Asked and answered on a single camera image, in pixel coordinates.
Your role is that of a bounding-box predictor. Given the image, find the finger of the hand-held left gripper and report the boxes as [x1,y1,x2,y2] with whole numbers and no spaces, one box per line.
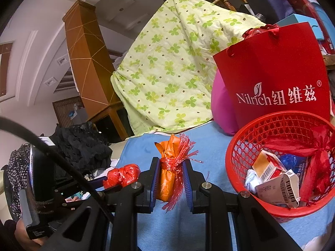
[56,176,123,202]

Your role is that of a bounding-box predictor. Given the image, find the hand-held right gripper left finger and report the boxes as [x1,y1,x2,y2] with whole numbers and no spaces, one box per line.
[47,157,161,251]

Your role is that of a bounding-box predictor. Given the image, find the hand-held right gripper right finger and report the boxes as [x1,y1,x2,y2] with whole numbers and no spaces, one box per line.
[182,159,301,251]

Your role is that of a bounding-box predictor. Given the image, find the orange fringed wrapper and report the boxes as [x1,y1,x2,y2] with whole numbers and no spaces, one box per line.
[154,133,204,212]

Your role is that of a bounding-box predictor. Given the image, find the red plastic bag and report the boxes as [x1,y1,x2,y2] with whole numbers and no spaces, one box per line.
[103,164,141,189]

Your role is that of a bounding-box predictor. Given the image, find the red plastic basket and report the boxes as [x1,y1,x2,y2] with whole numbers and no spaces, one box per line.
[225,111,335,223]

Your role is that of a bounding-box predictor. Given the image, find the red and yellow carton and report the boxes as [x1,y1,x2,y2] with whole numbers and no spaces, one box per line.
[252,150,288,185]

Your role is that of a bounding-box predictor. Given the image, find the white barcode carton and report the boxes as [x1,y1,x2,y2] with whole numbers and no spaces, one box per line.
[255,169,300,209]

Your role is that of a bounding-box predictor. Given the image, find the blue toothpaste box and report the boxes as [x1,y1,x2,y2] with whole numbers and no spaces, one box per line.
[279,154,313,175]

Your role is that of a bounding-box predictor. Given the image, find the red ribbon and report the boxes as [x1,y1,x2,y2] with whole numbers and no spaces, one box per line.
[264,125,335,204]

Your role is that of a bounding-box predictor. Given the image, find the person's left hand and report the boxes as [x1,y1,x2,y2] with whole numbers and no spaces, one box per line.
[14,218,44,249]

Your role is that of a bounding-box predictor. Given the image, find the black dotted cloth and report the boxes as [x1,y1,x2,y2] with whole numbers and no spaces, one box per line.
[1,144,32,219]

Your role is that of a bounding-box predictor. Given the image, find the black fluffy cloth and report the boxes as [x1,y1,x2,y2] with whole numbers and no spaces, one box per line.
[48,122,113,178]

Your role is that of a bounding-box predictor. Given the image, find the white crumpled tissue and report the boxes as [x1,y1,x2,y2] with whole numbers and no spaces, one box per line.
[245,169,261,192]

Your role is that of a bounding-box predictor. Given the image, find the wooden cabinet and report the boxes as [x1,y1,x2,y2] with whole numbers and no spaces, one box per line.
[86,102,134,142]
[62,0,121,122]

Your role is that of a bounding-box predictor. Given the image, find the brown wooden door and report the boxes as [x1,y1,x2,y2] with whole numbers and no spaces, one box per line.
[52,98,88,128]

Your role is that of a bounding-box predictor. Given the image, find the pink pillow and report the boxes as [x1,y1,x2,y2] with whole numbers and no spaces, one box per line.
[211,69,240,136]

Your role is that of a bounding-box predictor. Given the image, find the green clover quilt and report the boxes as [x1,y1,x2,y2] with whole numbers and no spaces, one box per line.
[111,0,266,138]

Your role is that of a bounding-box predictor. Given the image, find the red paper bag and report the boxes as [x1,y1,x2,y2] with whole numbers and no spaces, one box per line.
[213,22,331,136]

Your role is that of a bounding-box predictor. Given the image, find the red plastic wrap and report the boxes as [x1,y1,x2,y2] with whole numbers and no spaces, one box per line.
[242,24,280,41]

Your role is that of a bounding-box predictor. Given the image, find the light blue box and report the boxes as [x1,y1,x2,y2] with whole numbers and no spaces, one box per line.
[276,13,325,41]

